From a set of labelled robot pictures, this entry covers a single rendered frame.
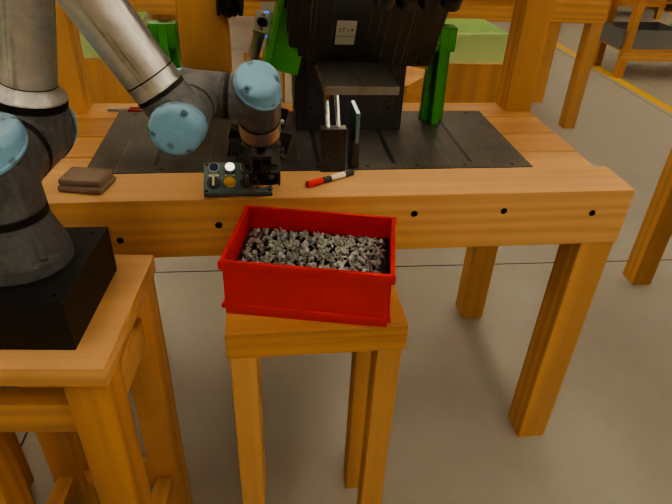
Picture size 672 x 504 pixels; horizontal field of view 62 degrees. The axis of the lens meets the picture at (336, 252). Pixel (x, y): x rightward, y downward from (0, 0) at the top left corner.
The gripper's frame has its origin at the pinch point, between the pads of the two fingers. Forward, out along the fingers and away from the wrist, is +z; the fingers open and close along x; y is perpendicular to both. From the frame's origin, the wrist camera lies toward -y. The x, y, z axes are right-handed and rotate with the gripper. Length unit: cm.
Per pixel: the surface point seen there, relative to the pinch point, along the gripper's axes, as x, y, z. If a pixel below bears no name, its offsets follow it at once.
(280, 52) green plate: 5.1, -30.8, -2.9
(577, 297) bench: 83, 22, 31
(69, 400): -32, 47, -11
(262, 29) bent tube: 1.1, -38.6, -1.8
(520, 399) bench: 79, 44, 70
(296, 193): 7.4, 2.0, 4.9
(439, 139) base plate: 49, -23, 23
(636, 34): 351, -301, 280
